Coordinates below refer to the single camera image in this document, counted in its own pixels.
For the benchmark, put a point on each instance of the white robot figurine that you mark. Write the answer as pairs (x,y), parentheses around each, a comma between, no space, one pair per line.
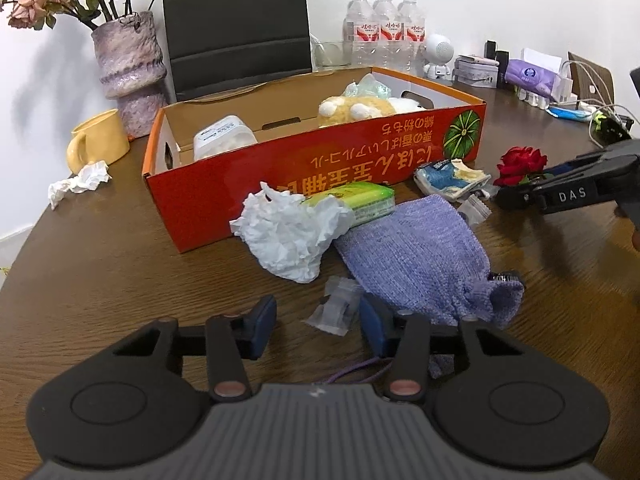
(438,52)

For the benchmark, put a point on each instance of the left water bottle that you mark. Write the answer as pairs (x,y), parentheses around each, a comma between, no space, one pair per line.
(360,33)

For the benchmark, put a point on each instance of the purple wet wipes pack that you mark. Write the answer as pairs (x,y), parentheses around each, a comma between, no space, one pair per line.
(530,77)

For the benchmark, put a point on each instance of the red orange cardboard box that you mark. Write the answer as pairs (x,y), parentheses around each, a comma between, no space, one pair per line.
(197,199)

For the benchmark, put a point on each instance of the black paper shopping bag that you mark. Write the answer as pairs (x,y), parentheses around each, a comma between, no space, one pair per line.
(219,45)

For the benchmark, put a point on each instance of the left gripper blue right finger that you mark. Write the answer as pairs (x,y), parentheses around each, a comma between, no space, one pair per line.
(379,325)

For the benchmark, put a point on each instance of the translucent plastic pill jar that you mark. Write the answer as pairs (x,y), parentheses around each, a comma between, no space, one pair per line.
(226,135)

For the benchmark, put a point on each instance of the purple drawstring fabric pouch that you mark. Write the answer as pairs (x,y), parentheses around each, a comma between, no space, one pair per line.
(425,258)

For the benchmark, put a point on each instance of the crumpled white paper by mug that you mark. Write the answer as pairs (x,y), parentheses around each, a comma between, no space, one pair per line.
(88,179)

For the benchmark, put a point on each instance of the water bottle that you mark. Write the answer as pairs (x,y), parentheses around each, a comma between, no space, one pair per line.
(388,51)
(360,33)
(413,22)

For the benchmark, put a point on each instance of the blue white snack wrapper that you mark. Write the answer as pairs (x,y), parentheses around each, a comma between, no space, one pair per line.
(449,178)

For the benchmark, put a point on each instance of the yellow ceramic mug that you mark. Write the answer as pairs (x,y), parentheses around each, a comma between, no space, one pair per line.
(102,137)

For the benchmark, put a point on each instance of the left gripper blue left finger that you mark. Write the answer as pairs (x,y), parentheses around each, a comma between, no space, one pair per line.
(257,328)

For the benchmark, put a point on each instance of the white tissue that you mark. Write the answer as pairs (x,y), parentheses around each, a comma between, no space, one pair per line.
(287,235)

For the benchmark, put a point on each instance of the green tissue pack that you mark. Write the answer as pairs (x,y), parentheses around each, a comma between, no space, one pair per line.
(367,200)

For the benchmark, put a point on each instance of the right water bottle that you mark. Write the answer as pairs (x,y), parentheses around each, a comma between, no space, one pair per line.
(413,22)

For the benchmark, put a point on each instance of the iridescent plastic bag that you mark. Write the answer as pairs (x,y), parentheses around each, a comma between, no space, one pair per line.
(367,86)

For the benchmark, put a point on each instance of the red artificial rose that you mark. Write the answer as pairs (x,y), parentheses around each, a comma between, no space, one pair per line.
(518,163)

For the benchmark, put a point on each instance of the yellow white plush sheep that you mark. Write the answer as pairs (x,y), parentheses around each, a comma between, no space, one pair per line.
(339,110)

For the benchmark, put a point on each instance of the small clear plastic wrapper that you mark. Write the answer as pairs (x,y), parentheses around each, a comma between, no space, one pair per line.
(338,307)

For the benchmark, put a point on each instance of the small patterned tin box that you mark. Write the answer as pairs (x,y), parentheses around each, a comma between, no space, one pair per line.
(475,71)

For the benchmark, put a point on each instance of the brown cardboard stand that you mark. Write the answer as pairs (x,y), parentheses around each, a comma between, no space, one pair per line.
(591,81)

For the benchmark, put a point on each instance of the clear glass cup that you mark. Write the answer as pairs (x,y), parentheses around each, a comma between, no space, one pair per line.
(328,55)

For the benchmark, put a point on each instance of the middle water bottle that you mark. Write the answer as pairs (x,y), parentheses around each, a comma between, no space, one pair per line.
(388,51)

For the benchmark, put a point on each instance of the purple ceramic vase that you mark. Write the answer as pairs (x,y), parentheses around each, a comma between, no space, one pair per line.
(132,71)

